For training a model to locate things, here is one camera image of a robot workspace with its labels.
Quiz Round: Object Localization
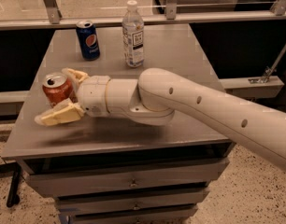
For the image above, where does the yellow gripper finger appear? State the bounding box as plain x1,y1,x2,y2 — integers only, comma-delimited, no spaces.
35,98,85,126
62,68,89,91

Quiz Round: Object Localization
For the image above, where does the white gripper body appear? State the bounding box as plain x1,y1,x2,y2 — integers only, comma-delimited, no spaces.
77,76,110,117

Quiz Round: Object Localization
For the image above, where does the red coca-cola can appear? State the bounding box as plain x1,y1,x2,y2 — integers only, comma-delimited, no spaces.
42,72,77,106

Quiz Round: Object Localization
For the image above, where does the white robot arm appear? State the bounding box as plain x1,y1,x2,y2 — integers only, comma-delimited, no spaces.
35,68,286,172

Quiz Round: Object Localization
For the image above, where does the blue pepsi can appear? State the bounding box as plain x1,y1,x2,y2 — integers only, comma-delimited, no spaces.
76,21,100,60

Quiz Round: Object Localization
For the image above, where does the grey drawer cabinet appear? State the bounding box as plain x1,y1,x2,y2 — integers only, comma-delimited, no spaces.
1,23,250,224

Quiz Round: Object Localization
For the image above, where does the clear plastic water bottle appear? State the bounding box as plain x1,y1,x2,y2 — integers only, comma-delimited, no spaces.
122,0,144,68

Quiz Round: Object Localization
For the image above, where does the top grey drawer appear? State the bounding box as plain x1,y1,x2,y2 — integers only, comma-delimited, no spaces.
27,158,229,197

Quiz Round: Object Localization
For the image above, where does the grey drawer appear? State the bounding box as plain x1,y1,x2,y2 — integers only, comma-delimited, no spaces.
72,204,197,224
56,188,209,216
27,158,229,197

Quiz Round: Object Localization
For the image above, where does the black stand leg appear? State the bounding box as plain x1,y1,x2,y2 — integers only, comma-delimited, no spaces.
0,162,21,208

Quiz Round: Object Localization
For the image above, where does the middle grey drawer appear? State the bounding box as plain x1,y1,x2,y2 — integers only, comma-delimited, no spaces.
56,188,209,216

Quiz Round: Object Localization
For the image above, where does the bottom grey drawer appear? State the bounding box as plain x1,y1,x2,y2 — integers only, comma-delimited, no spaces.
72,204,197,224

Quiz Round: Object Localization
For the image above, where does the metal railing frame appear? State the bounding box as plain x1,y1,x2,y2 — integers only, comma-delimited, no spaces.
0,0,286,112

